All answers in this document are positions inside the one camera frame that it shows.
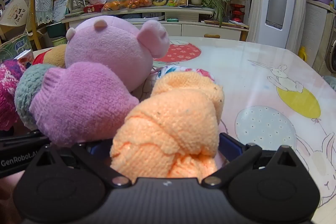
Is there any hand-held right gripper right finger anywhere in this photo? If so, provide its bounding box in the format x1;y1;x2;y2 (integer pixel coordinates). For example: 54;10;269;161
201;133;298;188

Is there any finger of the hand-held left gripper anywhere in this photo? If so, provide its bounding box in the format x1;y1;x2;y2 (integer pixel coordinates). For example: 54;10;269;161
0;131;51;147

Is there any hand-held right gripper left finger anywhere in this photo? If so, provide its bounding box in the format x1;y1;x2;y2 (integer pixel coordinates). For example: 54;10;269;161
34;140;132;187

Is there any grey-green knit hat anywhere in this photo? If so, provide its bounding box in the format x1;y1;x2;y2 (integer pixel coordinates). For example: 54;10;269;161
14;64;57;130

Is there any magenta patterned knit hat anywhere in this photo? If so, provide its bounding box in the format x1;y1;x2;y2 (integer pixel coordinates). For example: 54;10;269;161
0;59;27;130

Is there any pink knit garment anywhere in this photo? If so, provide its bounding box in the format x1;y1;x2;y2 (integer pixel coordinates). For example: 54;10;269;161
29;61;139;147

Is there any orange knit garment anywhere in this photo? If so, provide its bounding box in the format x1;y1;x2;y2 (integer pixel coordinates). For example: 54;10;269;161
110;70;225;184

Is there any blue and white carton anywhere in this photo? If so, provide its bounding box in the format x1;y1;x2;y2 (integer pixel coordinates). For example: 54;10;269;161
14;49;34;68

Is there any floral print cloth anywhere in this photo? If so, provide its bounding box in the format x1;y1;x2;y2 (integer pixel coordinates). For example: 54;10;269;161
155;65;216;83

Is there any brown bear plush red hat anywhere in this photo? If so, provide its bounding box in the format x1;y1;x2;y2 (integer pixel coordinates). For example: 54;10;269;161
33;44;67;68

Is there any pink plush pig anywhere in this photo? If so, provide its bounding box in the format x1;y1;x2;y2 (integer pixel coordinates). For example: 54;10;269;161
64;15;171;93

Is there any pale green wastebasket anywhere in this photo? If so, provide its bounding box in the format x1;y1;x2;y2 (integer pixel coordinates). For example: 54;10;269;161
51;36;67;47

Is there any wooden chair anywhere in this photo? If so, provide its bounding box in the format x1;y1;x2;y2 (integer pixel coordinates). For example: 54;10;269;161
26;0;54;50

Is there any dark green bin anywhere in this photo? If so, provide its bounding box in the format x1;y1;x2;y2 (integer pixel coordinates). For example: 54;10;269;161
47;22;66;38

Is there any pale blue cloth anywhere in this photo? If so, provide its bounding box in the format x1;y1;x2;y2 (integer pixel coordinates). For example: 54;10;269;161
323;76;336;90

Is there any cream television cabinet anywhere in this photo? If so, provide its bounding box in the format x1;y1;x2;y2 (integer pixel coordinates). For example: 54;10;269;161
61;5;250;42

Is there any canvas tote bag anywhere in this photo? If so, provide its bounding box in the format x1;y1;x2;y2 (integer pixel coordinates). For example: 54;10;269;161
0;0;33;28

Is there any red lantern ornament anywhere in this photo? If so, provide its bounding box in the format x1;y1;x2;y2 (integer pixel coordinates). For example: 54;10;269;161
230;3;244;23

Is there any washing machine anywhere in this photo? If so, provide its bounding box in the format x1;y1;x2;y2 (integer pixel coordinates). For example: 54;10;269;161
324;35;336;77

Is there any paper sheet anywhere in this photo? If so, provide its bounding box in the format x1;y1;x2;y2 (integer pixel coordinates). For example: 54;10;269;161
54;0;71;22

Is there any knitted chair cover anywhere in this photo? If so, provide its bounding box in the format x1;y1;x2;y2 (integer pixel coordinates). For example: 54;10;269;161
33;0;54;25

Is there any white basket planter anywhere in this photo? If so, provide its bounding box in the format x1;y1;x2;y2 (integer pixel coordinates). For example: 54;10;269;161
66;0;86;13

